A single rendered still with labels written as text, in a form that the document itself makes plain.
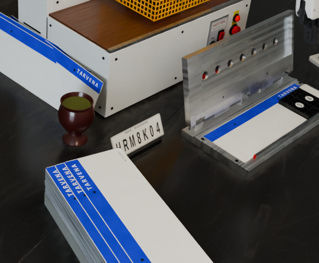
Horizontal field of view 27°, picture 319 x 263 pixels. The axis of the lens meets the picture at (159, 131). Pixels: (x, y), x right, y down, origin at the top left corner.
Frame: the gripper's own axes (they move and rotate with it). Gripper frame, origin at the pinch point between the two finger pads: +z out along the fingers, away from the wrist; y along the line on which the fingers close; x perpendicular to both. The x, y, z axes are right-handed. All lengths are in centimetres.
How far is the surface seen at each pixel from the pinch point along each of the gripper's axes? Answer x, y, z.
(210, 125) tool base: 14.0, -21.0, 20.8
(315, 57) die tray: 17.5, 33.7, 20.9
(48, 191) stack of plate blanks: 17, -69, 17
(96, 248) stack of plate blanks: -4, -75, 17
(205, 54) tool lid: 15.1, -21.6, 1.9
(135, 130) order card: 20.3, -40.5, 16.2
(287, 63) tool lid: 14.4, 13.3, 15.5
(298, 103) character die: 4.6, 4.2, 21.3
